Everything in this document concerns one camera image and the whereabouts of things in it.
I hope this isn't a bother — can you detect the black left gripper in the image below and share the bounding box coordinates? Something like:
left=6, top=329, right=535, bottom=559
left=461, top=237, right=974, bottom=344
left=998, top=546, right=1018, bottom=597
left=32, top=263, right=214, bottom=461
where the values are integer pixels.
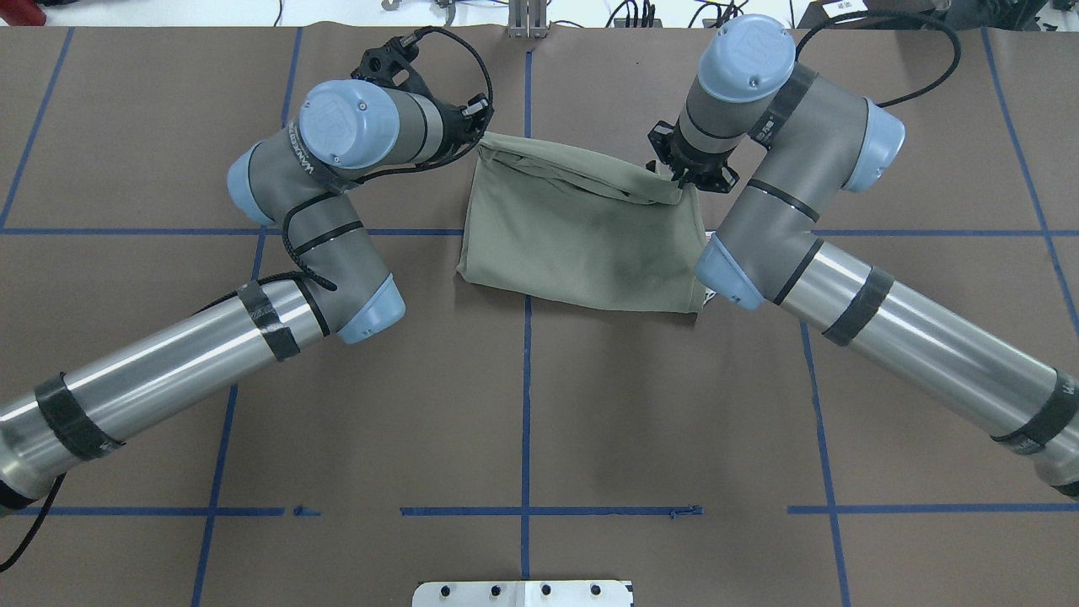
left=352, top=35, right=491, bottom=165

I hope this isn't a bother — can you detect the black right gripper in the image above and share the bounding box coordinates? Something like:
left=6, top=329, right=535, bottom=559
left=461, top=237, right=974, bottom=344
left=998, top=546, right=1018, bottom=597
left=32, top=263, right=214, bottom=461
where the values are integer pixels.
left=647, top=121, right=741, bottom=193

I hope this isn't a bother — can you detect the olive green long-sleeve shirt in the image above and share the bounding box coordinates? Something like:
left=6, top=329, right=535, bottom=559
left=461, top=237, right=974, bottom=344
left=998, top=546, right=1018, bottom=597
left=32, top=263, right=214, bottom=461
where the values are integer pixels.
left=456, top=133, right=706, bottom=314

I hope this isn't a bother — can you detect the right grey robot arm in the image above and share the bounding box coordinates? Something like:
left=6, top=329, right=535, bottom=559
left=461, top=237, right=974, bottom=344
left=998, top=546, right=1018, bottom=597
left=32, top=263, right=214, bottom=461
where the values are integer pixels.
left=650, top=14, right=1076, bottom=500

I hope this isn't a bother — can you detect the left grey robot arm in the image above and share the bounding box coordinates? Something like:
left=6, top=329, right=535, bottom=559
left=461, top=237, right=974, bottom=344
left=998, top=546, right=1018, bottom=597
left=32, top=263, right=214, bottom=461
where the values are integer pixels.
left=3, top=26, right=496, bottom=516

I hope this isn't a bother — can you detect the black cardboard box with label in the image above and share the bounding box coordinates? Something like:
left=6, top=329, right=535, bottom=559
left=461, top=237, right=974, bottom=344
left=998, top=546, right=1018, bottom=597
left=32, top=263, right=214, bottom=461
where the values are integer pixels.
left=795, top=1, right=951, bottom=30

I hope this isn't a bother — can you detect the red object at corner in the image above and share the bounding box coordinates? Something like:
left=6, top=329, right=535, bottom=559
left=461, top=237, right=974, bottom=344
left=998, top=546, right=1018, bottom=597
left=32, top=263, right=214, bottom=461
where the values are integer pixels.
left=0, top=0, right=46, bottom=27

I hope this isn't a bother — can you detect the metal clamp bracket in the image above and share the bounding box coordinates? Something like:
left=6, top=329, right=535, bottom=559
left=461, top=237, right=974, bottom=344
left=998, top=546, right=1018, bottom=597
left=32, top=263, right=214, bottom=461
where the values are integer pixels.
left=380, top=0, right=457, bottom=27

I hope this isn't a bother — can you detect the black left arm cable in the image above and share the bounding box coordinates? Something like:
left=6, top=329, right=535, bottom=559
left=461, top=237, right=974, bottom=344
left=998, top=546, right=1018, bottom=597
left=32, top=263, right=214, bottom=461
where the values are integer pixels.
left=0, top=25, right=495, bottom=574

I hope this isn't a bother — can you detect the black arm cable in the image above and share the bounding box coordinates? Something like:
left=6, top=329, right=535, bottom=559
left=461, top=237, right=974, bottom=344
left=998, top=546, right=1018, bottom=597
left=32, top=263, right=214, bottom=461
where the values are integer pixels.
left=792, top=10, right=962, bottom=109
left=0, top=25, right=495, bottom=574

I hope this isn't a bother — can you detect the aluminium frame post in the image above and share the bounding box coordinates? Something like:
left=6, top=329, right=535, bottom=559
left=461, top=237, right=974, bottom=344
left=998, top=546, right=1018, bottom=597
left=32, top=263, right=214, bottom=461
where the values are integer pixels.
left=507, top=0, right=550, bottom=39

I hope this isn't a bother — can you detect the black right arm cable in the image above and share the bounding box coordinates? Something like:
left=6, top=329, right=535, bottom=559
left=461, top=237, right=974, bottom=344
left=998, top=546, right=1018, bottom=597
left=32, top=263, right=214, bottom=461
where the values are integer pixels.
left=792, top=10, right=962, bottom=109

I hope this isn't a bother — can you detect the white metal robot base pedestal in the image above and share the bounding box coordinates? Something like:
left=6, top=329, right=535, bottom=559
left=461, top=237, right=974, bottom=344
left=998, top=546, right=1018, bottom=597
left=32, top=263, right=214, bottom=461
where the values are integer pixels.
left=411, top=579, right=636, bottom=606

